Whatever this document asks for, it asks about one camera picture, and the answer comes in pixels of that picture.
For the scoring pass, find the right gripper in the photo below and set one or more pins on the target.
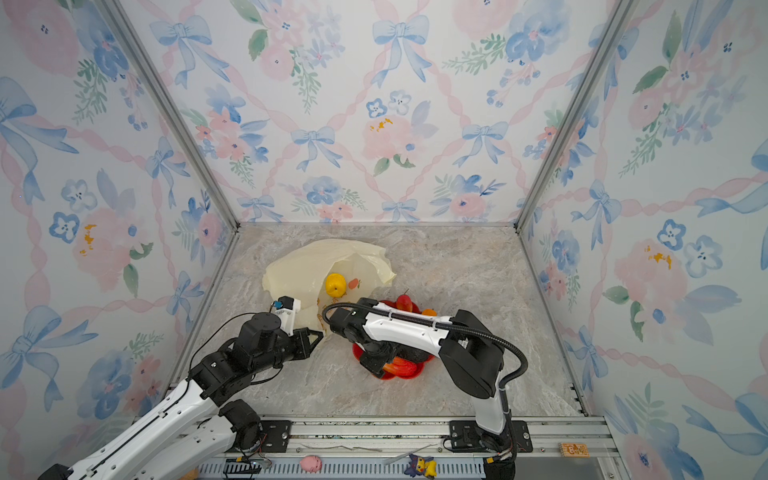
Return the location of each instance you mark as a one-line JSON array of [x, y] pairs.
[[375, 369]]

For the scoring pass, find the purple yellow toy figure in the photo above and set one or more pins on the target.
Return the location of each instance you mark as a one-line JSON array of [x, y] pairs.
[[419, 466]]

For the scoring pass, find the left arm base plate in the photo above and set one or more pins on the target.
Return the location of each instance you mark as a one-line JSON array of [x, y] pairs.
[[270, 436]]

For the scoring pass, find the yellow lemon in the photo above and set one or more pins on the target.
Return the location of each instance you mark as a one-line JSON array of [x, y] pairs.
[[335, 285]]

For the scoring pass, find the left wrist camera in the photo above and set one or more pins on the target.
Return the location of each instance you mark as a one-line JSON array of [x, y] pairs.
[[286, 309]]

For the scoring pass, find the yellow plastic bag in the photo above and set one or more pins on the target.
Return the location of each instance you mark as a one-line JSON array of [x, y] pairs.
[[301, 274]]

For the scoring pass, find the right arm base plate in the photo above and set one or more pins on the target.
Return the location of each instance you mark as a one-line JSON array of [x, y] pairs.
[[466, 436]]

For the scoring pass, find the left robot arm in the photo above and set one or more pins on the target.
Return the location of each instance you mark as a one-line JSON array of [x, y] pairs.
[[205, 394]]

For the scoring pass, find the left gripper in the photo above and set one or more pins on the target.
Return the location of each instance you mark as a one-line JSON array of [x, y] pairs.
[[304, 346]]

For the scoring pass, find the red yellow mango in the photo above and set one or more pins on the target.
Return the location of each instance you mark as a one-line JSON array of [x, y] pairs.
[[402, 368]]

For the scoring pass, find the aluminium rail frame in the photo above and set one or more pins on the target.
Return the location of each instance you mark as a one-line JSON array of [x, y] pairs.
[[378, 448]]

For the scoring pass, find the small wooden tag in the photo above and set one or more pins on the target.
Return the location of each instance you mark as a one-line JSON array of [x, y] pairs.
[[574, 450]]

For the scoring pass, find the pink pig toy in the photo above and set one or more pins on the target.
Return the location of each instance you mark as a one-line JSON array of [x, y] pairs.
[[311, 464]]

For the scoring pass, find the red apple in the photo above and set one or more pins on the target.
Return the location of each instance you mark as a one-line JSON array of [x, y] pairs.
[[404, 303]]

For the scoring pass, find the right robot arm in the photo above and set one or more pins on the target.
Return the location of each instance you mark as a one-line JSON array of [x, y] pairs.
[[480, 363]]

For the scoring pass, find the red flower-shaped bowl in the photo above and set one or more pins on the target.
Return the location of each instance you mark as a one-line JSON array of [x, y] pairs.
[[407, 353]]

